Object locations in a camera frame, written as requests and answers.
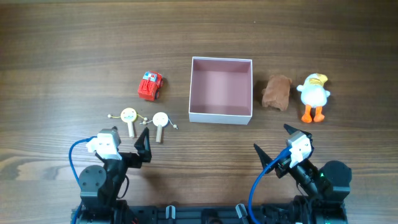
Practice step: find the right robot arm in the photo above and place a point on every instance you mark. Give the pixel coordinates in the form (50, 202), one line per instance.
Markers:
(322, 191)

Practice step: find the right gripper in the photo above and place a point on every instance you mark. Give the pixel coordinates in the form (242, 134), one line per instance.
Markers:
(282, 168)

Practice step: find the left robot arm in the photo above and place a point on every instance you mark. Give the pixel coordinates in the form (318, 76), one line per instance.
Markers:
(100, 185)

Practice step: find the brown plush toy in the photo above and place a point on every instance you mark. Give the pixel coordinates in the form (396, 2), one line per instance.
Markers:
(276, 94)

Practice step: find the red toy fire truck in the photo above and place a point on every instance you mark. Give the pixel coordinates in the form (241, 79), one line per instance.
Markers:
(150, 85)

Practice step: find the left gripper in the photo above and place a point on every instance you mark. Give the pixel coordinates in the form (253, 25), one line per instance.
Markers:
(141, 149)

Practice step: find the pink cardboard box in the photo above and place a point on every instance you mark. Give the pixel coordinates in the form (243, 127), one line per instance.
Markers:
(221, 90)

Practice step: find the white plush duck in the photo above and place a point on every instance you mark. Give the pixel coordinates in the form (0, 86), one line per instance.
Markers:
(314, 97)

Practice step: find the white rattle drum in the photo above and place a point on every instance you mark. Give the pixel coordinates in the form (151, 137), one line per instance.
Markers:
(160, 120)

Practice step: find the yellow rattle drum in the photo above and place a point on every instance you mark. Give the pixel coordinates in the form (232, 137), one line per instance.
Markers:
(129, 116)

